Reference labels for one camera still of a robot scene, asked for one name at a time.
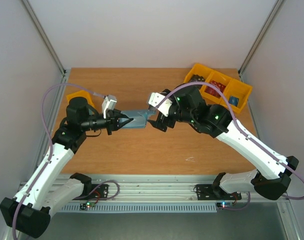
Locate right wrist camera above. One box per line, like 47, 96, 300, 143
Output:
147, 92, 173, 117

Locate yellow three-compartment bin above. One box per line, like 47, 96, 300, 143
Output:
184, 63, 253, 114

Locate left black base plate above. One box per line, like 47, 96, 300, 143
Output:
74, 184, 109, 200

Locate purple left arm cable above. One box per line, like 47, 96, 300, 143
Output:
11, 83, 107, 240

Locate red cards in bin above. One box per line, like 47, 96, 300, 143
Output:
205, 79, 227, 97

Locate black items in bin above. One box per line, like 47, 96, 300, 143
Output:
188, 74, 206, 83

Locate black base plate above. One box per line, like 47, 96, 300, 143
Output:
193, 184, 242, 201
74, 184, 109, 200

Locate small yellow bin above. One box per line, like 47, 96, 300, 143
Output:
66, 90, 95, 107

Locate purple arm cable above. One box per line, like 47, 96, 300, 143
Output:
155, 82, 304, 201
11, 83, 107, 240

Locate blue card in bin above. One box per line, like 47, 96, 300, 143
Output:
228, 96, 239, 107

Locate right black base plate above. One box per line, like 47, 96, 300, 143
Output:
193, 184, 242, 201

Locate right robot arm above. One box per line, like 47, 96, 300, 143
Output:
147, 86, 299, 201

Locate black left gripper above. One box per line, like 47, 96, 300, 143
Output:
81, 108, 134, 135

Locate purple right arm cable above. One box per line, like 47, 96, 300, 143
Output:
155, 82, 304, 201

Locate left circuit board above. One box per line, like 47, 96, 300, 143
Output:
79, 202, 96, 211

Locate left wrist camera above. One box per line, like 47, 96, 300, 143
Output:
101, 94, 117, 119

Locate aluminium frame rail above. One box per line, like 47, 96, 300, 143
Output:
15, 173, 290, 204

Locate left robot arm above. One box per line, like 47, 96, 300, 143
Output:
0, 95, 133, 239

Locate right circuit board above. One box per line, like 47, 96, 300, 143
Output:
216, 201, 234, 209

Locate teal leather card holder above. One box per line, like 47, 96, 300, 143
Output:
121, 109, 156, 129

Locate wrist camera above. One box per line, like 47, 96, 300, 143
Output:
101, 94, 117, 119
147, 92, 173, 117

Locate circuit board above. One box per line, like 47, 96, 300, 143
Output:
216, 201, 234, 209
79, 202, 96, 211

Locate grey slotted cable duct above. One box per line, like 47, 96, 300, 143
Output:
59, 202, 217, 214

